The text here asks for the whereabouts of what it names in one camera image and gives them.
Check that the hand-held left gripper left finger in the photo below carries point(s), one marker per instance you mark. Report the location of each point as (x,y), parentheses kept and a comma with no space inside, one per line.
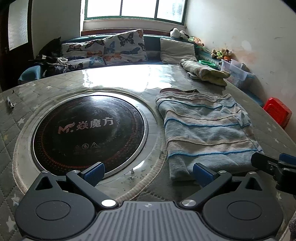
(94,172)

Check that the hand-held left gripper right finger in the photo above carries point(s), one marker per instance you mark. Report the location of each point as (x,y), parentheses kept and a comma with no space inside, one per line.
(202,173)

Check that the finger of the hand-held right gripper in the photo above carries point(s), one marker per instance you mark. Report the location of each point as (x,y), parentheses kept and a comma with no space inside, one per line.
(288,158)
(263,161)

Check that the blue beige striped cloth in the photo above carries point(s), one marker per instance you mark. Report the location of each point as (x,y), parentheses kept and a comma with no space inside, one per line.
(203,129)

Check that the dark clothes pile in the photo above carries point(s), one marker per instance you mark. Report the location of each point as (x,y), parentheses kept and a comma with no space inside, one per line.
(49,49)

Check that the red plastic stool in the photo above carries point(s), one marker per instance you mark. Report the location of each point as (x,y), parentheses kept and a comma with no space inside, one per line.
(277,111)

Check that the round black induction cooker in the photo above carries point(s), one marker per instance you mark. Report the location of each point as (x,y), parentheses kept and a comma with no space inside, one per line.
(81,120)

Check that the clear plastic storage box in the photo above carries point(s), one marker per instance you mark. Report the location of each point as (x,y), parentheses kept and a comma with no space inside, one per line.
(235,71)

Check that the white remote control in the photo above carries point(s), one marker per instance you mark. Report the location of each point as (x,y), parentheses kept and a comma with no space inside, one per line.
(192,75)

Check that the folded yellow-green cloth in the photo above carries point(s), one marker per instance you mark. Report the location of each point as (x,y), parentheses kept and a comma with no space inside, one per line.
(203,69)

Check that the green bowl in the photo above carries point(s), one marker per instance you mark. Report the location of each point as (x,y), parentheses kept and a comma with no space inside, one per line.
(205,62)

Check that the orange tiger plush toy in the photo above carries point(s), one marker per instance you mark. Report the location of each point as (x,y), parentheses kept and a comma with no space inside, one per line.
(226,52)

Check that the long butterfly print cushion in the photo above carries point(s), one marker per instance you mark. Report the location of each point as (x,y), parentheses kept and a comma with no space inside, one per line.
(81,47)

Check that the grey pillow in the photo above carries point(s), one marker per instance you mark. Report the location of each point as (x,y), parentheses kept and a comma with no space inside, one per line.
(175,49)

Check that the large butterfly print pillow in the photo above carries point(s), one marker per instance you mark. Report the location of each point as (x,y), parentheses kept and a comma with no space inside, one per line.
(124,46)

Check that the pink plush toy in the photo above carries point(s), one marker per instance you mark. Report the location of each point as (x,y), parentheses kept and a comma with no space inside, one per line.
(197,41)

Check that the blue sofa bench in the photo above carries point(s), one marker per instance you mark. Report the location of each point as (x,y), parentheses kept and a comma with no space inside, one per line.
(152,42)

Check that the dark door with frosted glass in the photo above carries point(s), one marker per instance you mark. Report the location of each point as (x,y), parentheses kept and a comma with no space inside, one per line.
(4,64)

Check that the black and white plush toy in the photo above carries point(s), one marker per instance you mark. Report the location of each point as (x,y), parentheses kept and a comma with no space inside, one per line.
(177,32)

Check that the green framed window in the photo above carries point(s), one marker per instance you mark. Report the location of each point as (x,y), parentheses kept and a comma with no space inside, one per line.
(136,8)

